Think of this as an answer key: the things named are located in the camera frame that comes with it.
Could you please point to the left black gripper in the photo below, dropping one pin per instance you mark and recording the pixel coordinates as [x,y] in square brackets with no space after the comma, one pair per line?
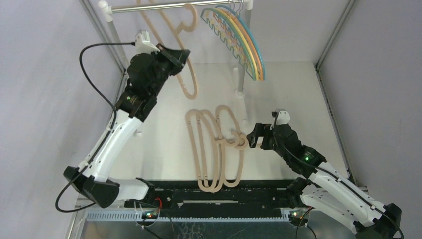
[176,59]

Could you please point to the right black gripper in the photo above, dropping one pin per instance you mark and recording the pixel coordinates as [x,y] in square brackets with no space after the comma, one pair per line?
[264,137]

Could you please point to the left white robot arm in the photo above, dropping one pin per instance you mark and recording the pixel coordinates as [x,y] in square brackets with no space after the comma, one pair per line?
[148,71]

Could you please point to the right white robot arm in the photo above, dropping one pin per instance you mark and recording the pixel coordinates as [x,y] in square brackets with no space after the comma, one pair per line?
[321,187]

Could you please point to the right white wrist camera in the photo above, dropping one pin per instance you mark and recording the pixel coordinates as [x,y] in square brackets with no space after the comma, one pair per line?
[281,117]

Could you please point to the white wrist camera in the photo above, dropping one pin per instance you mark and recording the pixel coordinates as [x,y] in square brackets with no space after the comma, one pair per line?
[143,43]
[281,117]

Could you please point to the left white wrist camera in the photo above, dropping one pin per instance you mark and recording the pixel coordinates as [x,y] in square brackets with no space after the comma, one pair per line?
[143,43]

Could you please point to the white clothes rack frame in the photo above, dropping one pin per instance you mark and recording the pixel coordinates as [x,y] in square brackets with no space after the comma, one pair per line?
[233,29]

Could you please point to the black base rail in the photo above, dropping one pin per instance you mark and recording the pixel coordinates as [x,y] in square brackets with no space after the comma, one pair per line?
[251,200]

